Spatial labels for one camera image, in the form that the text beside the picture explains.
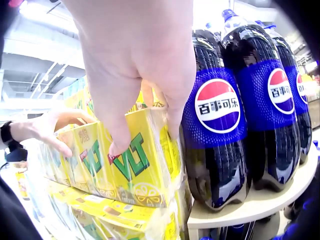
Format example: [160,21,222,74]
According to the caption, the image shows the person's right hand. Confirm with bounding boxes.
[62,0,197,156]

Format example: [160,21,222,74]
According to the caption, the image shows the stack of yellow carton packs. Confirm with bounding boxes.
[24,75,193,240]

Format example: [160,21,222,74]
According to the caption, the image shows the person's left thumb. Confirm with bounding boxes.
[49,134,73,158]

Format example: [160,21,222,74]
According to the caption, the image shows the person's left hand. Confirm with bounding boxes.
[10,109,98,158]

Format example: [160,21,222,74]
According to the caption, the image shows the yellow lemon tea multipack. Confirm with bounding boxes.
[41,104,187,208]

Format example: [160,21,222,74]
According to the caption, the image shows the person's right fingers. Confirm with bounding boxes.
[140,79,187,143]

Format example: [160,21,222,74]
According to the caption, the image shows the person's left fingers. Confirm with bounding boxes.
[54,109,98,132]

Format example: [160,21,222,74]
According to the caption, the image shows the person's body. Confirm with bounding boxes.
[0,171,49,240]

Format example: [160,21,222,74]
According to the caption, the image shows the full shop shelf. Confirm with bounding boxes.
[179,9,320,240]

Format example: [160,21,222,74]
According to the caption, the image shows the person's right thumb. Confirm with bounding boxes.
[94,100,132,156]

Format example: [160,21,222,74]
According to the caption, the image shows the small yellow labelled bottle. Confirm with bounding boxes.
[14,168,31,201]

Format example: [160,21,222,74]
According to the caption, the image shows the black wrist band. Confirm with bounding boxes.
[0,121,28,163]

